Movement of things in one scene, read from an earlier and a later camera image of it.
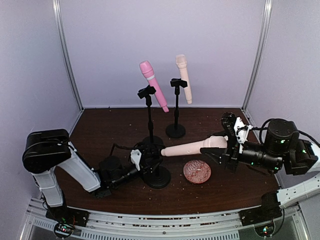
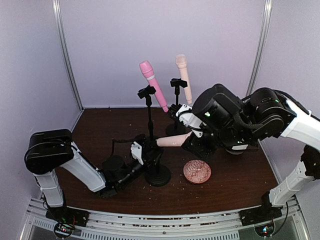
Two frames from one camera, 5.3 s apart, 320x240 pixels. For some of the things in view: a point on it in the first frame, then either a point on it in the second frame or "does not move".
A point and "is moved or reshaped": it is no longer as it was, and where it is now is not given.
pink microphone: (147, 69) does not move
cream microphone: (219, 141) is moved or reshaped
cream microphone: (181, 62) does not move
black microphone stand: (159, 178) does not move
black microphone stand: (152, 143) does not move
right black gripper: (231, 153) → (193, 144)
